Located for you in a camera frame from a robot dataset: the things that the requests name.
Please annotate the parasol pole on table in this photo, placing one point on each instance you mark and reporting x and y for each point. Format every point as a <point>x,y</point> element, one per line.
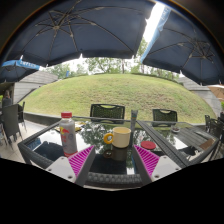
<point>134,114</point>

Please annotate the dark chair far left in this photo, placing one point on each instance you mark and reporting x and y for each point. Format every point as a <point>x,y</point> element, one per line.
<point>10,120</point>

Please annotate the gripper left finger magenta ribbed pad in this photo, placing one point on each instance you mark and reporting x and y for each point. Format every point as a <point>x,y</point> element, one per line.
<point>74,168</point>

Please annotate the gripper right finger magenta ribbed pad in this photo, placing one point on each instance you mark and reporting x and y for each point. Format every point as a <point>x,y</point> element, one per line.
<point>152,167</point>

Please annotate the red round coaster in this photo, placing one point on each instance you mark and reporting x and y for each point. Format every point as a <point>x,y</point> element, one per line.
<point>149,145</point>

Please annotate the small ashtray on table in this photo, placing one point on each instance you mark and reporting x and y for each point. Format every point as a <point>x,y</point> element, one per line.
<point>175,129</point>

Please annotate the navy parasol right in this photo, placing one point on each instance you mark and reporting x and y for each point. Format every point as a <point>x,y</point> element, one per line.
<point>178,45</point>

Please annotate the wooden slat table right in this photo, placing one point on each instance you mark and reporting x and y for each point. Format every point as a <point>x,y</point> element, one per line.
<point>192,142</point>

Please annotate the cream mug yellow handle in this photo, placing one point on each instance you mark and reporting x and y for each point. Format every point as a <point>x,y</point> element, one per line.
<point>119,137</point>

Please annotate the dark chair far right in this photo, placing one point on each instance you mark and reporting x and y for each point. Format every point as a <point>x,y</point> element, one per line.
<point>214,126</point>

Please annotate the dark wicker chair right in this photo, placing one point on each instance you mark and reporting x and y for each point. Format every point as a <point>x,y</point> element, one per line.
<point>164,117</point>

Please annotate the plastic bottle red cap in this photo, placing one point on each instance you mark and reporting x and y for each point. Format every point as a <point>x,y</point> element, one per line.
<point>68,135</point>

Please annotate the large navy parasol centre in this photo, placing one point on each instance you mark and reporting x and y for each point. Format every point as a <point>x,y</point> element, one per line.
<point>70,29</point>

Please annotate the glass top wicker table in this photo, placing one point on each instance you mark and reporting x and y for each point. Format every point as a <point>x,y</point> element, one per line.
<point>103,153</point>

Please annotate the navy parasol far left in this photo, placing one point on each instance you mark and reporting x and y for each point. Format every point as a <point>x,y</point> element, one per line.
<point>15,70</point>

